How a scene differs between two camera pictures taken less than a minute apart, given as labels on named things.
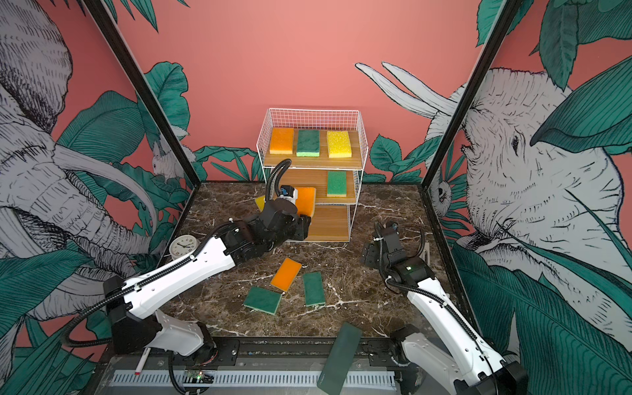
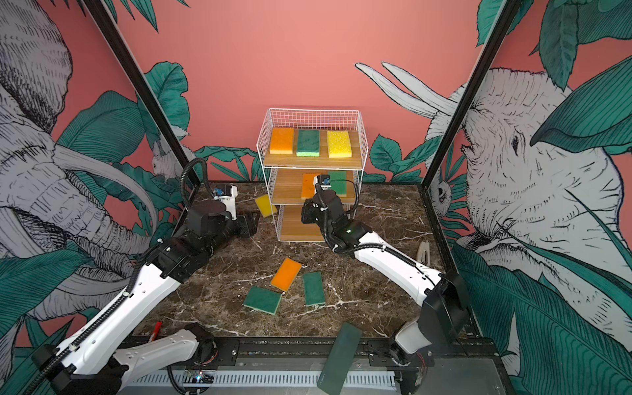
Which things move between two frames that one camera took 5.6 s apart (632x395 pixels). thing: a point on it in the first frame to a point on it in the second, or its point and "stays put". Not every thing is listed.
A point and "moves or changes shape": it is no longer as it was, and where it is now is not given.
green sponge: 314,292 stays put
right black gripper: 369,254 to 309,210
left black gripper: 302,227 to 248,225
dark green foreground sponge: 339,358 stays put
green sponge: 308,143 stays put
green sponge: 336,183 stays put
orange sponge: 282,141 stays put
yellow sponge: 339,144 stays put
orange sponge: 306,201 moves or changes shape
